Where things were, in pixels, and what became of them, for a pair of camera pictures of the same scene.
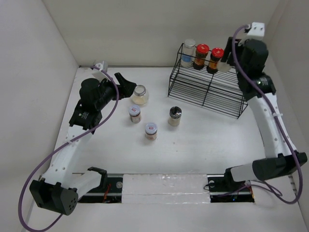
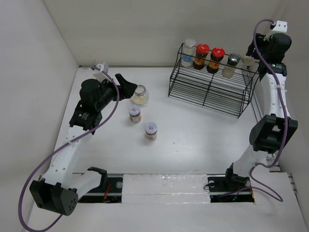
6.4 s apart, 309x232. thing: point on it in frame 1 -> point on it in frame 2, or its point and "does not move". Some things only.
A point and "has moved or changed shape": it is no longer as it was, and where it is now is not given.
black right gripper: [227, 49] -> [259, 37]
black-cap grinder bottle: [174, 119] has moved or changed shape
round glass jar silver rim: [140, 96] does not move
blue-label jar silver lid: [188, 49] does not move
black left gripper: [126, 88] does not move
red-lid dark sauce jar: [202, 51] does not move
